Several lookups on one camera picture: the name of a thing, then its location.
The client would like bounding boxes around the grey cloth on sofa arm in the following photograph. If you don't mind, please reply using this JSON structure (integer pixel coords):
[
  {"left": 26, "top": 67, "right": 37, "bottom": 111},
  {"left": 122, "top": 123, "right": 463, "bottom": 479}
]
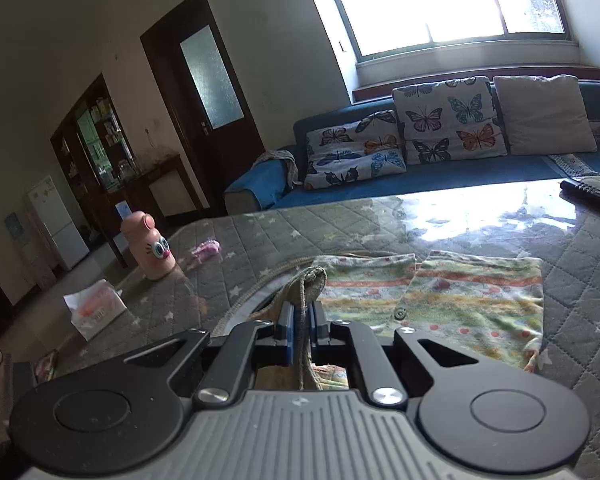
[{"left": 252, "top": 149, "right": 301, "bottom": 187}]

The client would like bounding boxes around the pink cartoon-face bottle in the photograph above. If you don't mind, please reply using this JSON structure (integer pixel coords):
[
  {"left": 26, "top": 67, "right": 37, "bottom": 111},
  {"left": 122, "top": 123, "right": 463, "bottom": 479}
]
[{"left": 119, "top": 211, "right": 177, "bottom": 281}]

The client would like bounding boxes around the butterfly print cushion lying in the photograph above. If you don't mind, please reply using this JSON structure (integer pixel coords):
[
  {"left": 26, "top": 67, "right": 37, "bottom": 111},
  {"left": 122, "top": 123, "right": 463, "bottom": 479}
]
[{"left": 304, "top": 109, "right": 407, "bottom": 191}]

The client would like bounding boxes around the white tissue packet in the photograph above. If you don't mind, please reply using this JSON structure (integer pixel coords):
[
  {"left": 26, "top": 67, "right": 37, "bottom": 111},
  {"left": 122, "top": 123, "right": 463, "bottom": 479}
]
[{"left": 63, "top": 280, "right": 127, "bottom": 341}]

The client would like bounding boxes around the patterned sofa mat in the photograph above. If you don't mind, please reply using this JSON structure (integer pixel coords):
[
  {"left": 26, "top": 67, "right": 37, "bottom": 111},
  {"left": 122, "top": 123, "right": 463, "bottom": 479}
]
[{"left": 545, "top": 152, "right": 600, "bottom": 177}]

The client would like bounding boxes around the white refrigerator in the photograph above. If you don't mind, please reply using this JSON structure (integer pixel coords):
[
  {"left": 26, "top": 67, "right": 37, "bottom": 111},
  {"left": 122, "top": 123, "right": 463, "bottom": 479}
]
[{"left": 22, "top": 175, "right": 90, "bottom": 273}]

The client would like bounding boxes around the small pink toy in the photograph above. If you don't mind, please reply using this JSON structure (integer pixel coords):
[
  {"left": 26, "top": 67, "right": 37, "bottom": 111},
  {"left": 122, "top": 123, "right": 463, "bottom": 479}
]
[{"left": 190, "top": 240, "right": 222, "bottom": 260}]

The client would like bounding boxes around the black remote control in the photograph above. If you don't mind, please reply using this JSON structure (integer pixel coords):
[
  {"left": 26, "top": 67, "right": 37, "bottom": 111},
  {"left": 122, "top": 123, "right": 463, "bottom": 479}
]
[{"left": 559, "top": 175, "right": 600, "bottom": 215}]

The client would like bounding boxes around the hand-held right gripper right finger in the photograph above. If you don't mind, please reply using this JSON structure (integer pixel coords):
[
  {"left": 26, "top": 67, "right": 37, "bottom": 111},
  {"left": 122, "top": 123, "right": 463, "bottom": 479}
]
[{"left": 309, "top": 304, "right": 480, "bottom": 407}]

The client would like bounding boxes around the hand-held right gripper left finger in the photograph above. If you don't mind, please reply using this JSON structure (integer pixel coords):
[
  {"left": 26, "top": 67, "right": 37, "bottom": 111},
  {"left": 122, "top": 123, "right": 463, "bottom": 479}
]
[{"left": 123, "top": 303, "right": 296, "bottom": 408}]

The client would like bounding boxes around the dark wooden display cabinet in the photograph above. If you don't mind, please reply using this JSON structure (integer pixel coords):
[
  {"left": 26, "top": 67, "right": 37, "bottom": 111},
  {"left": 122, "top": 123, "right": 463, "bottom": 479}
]
[{"left": 50, "top": 73, "right": 201, "bottom": 268}]

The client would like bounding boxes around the plain beige cushion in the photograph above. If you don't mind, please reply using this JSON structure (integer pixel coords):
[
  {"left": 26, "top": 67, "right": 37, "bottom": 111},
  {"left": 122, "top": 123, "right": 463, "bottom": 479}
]
[{"left": 493, "top": 74, "right": 599, "bottom": 156}]

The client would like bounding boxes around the blue sofa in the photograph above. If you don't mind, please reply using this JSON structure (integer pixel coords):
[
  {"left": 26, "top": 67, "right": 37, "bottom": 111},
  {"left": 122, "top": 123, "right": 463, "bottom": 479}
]
[{"left": 224, "top": 80, "right": 600, "bottom": 217}]

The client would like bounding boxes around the striped colourful baby garment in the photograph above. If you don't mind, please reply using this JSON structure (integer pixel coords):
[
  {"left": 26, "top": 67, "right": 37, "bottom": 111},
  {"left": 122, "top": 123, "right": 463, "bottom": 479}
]
[{"left": 252, "top": 250, "right": 546, "bottom": 392}]

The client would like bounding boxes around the dark wooden door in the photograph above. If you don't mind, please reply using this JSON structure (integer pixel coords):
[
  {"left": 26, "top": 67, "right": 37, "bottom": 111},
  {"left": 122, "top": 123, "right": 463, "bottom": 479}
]
[{"left": 140, "top": 0, "right": 266, "bottom": 171}]

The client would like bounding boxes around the window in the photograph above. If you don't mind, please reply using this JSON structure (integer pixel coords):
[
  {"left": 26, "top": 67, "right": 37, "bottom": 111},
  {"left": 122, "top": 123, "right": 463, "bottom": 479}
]
[{"left": 320, "top": 0, "right": 571, "bottom": 61}]

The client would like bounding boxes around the butterfly print cushion upright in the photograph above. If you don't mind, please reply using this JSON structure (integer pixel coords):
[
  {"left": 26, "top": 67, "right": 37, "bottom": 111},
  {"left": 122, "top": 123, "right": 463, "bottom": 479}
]
[{"left": 392, "top": 76, "right": 510, "bottom": 165}]

